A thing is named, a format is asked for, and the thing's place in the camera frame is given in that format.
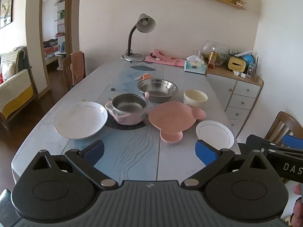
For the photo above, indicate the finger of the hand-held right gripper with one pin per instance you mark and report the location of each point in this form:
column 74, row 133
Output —
column 279, row 160
column 293, row 140

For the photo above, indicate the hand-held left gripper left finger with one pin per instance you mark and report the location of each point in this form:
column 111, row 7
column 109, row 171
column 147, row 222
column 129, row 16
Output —
column 94, row 150

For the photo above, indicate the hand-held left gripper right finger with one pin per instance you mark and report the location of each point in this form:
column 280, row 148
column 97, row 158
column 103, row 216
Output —
column 206, row 151

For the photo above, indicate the small white plate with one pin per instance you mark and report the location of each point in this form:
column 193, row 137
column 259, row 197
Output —
column 214, row 133

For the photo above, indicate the large white plate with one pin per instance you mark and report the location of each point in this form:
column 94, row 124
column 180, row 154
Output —
column 80, row 120

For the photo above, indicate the pink pot with steel liner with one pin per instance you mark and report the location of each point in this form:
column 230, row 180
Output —
column 125, row 118

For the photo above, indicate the pink mouse-shaped plate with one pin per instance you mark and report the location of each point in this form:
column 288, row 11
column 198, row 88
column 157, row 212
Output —
column 175, row 118

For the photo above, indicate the cream bowl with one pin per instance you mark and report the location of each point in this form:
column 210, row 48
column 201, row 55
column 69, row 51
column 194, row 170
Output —
column 195, row 98

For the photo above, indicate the large steel bowl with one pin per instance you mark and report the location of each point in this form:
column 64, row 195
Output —
column 157, row 91

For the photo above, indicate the person's right hand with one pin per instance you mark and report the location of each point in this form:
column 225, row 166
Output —
column 297, row 191

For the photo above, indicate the wooden chair with dark seat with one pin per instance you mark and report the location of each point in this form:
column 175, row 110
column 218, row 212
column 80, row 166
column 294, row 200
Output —
column 284, row 125

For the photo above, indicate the white drawer cabinet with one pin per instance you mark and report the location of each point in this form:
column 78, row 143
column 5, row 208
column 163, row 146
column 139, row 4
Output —
column 241, row 94

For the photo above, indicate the clear acrylic box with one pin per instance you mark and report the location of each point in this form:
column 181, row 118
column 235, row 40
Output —
column 251, row 71

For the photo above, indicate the tissue box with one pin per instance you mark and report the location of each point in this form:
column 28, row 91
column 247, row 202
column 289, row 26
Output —
column 195, row 66

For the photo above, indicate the wooden chair with pink cloth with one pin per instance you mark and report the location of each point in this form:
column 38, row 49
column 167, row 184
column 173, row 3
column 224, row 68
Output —
column 77, row 66

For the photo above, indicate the orange toy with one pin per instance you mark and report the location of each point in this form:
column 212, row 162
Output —
column 146, row 76

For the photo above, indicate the blue globe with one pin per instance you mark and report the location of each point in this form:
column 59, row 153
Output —
column 249, row 60

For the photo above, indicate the yellow tissue holder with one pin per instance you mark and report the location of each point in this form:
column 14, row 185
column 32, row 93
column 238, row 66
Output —
column 236, row 64

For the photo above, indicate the clear glass cup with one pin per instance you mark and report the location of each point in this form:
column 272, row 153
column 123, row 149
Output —
column 197, row 54

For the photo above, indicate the white rolled paper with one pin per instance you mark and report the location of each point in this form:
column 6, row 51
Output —
column 243, row 53

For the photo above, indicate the large glass jar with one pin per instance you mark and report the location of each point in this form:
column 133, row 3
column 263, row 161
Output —
column 221, row 52

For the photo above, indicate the pink printed cloth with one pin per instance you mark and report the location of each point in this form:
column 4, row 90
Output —
column 163, row 59

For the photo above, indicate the sofa with lace cover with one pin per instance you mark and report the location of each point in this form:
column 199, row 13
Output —
column 14, row 87

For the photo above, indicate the grey desk lamp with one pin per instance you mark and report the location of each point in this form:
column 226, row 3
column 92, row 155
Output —
column 145, row 23

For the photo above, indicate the wooden wall shelf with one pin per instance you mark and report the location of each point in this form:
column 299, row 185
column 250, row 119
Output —
column 222, row 2

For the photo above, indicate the wall art with orange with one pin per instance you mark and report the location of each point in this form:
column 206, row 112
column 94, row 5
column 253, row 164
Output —
column 6, row 7

